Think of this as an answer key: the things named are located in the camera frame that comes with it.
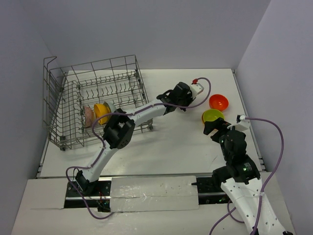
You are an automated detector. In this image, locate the light blue ribbed bowl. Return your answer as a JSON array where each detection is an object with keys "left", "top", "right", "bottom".
[{"left": 103, "top": 102, "right": 117, "bottom": 113}]

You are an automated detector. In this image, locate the yellow-orange bowl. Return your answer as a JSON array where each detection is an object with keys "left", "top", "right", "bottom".
[{"left": 93, "top": 103, "right": 111, "bottom": 125}]

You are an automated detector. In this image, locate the pink speckled bowl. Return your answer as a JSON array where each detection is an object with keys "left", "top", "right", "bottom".
[{"left": 84, "top": 106, "right": 95, "bottom": 128}]

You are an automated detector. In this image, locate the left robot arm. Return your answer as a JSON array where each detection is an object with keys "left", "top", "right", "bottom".
[{"left": 75, "top": 82, "right": 203, "bottom": 195}]

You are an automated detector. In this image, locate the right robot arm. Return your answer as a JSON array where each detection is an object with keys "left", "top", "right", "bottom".
[{"left": 203, "top": 115, "right": 290, "bottom": 235}]

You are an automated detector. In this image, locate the lime green bowl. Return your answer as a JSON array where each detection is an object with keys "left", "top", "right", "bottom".
[{"left": 206, "top": 109, "right": 224, "bottom": 121}]

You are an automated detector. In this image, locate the red-orange bowl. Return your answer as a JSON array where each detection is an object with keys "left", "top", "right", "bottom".
[{"left": 209, "top": 94, "right": 229, "bottom": 111}]

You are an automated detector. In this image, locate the silver taped cover plate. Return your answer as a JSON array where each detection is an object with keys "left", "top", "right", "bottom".
[{"left": 110, "top": 176, "right": 199, "bottom": 212}]

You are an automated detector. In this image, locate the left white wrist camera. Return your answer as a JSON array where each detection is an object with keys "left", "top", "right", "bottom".
[{"left": 189, "top": 79, "right": 204, "bottom": 98}]

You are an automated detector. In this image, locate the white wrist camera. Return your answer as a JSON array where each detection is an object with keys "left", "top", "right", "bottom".
[
  {"left": 227, "top": 115, "right": 250, "bottom": 132},
  {"left": 189, "top": 79, "right": 204, "bottom": 98}
]

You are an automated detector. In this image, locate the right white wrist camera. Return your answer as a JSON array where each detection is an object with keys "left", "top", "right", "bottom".
[{"left": 227, "top": 115, "right": 250, "bottom": 132}]

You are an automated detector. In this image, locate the grey wire dish rack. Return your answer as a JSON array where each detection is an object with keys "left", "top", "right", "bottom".
[{"left": 43, "top": 55, "right": 149, "bottom": 151}]

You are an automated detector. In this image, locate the black mounting rail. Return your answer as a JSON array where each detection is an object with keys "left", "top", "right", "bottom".
[{"left": 64, "top": 175, "right": 229, "bottom": 212}]

